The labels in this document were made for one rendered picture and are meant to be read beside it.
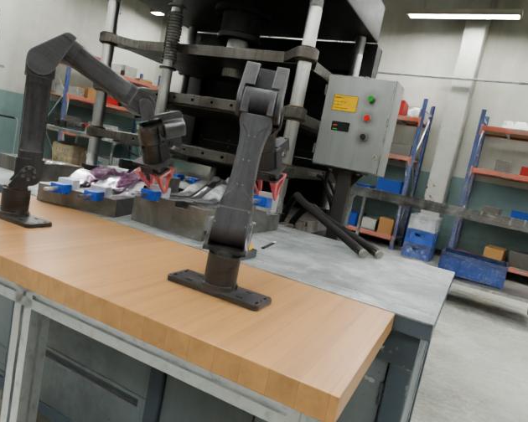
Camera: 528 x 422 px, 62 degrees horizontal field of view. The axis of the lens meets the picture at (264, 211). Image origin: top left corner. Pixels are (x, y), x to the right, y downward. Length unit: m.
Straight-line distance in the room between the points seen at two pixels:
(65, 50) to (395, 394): 1.08
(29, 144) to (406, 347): 0.98
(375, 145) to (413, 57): 6.29
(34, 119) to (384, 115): 1.32
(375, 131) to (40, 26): 8.05
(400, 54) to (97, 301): 7.75
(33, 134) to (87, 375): 0.81
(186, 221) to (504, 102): 6.88
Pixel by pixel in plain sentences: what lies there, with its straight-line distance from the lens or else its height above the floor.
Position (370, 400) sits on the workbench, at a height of 0.57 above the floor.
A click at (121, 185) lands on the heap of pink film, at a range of 1.52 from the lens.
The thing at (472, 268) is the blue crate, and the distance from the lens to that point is 4.74.
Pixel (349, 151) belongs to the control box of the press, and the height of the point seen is 1.15.
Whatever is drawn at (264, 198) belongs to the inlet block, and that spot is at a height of 0.95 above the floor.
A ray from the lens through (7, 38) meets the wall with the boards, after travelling 9.10.
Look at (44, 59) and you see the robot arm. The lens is 1.18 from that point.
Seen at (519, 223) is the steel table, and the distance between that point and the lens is 4.51.
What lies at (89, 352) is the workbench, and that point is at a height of 0.34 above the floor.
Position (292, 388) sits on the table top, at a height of 0.78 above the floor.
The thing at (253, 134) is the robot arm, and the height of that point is 1.10.
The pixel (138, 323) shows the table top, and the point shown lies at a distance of 0.71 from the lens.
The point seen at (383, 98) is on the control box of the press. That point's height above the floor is 1.39.
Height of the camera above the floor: 1.07
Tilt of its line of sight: 7 degrees down
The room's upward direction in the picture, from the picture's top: 11 degrees clockwise
